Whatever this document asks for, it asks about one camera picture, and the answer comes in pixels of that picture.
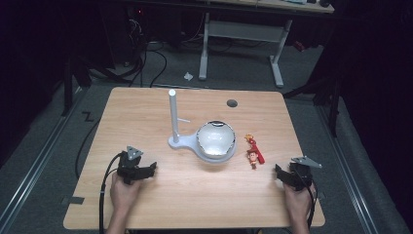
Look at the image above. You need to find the person's left hand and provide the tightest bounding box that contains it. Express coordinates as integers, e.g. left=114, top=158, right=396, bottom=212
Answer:
left=109, top=173, right=144, bottom=215

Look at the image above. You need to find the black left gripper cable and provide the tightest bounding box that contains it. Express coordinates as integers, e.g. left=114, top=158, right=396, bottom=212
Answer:
left=98, top=151, right=124, bottom=234

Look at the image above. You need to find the white stand with pole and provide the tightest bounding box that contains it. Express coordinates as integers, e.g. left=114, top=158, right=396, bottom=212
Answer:
left=167, top=89, right=238, bottom=164

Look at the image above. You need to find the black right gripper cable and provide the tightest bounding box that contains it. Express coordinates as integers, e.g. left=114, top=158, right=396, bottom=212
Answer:
left=293, top=167, right=318, bottom=229

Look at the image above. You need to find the white-legged desk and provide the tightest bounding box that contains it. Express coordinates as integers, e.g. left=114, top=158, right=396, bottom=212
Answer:
left=198, top=0, right=335, bottom=89

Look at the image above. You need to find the grey tape patch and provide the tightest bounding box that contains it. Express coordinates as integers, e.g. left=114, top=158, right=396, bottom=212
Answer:
left=61, top=196, right=86, bottom=207

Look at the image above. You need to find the black metal stand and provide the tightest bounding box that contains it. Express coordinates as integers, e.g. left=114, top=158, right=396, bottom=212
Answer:
left=60, top=54, right=94, bottom=117
left=282, top=72, right=343, bottom=138

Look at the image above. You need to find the doll keychain with red strap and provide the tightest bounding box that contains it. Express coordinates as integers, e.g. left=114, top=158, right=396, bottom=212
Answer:
left=244, top=133, right=266, bottom=171

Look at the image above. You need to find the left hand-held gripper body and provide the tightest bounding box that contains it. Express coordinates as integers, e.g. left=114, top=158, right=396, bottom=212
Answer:
left=116, top=145, right=144, bottom=185

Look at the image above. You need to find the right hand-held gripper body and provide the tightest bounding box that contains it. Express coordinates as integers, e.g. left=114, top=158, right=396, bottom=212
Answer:
left=287, top=156, right=323, bottom=192

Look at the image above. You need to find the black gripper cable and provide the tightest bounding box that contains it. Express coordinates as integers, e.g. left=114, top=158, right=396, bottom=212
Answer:
left=293, top=167, right=318, bottom=229
left=98, top=151, right=124, bottom=234

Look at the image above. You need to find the bundle of black cables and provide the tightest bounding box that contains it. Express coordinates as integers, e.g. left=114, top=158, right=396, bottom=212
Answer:
left=87, top=18, right=169, bottom=89

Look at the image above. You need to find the metal floor rail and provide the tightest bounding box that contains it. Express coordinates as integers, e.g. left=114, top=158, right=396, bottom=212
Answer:
left=316, top=105, right=380, bottom=234
left=0, top=87, right=84, bottom=234

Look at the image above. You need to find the person's right hand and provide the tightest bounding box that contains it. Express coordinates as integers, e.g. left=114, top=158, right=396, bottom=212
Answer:
left=282, top=181, right=317, bottom=225

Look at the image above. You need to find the white bowl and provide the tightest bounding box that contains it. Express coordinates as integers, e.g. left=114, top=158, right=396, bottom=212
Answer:
left=196, top=120, right=237, bottom=157

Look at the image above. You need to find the black floor cable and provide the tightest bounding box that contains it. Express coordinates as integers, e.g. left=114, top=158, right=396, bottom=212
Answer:
left=74, top=117, right=102, bottom=180

